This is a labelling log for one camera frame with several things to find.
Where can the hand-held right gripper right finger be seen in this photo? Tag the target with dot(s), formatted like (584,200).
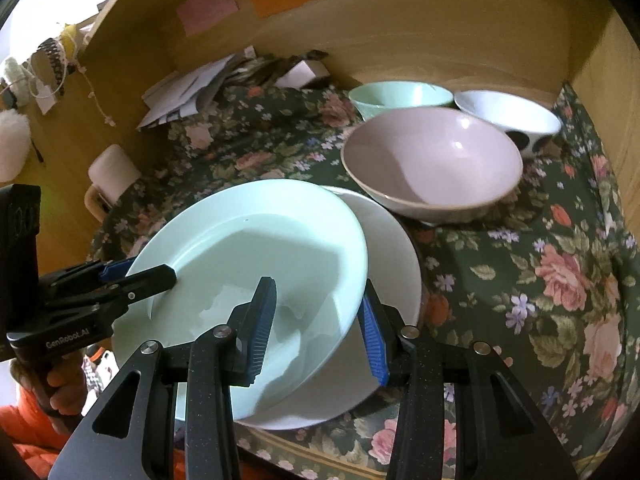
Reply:
(372,340)

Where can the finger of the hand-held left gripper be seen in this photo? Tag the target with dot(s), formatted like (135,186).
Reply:
(150,280)
(112,271)

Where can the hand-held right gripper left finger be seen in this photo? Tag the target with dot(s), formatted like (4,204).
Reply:
(260,330)

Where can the white plate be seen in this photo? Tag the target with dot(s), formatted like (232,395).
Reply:
(395,260)

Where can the light green plate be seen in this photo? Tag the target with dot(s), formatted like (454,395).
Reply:
(240,240)

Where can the pink bowl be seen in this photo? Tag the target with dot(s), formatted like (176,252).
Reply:
(430,160)

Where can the light green bowl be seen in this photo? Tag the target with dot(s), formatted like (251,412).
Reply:
(395,95)

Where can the white black-dotted bowl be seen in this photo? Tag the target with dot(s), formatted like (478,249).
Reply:
(505,110)

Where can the person's left forearm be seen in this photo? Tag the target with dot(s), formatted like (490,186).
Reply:
(25,420)

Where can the person's left hand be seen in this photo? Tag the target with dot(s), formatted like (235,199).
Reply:
(62,385)

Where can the white cylindrical cup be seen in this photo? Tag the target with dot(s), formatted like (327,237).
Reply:
(112,167)

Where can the floral tablecloth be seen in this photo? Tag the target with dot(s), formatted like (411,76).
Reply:
(500,270)

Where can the white fluffy pompom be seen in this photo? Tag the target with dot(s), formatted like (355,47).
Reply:
(12,145)

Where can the white paper tag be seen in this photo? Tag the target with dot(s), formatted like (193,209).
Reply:
(45,101)

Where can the stack of white papers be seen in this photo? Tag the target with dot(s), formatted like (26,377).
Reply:
(185,90)

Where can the patterned headband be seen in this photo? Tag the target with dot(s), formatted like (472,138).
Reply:
(50,57)

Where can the pile of printed cards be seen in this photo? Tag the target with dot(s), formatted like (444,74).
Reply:
(250,70)

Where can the yellow headband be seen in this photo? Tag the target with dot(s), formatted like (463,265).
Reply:
(69,34)

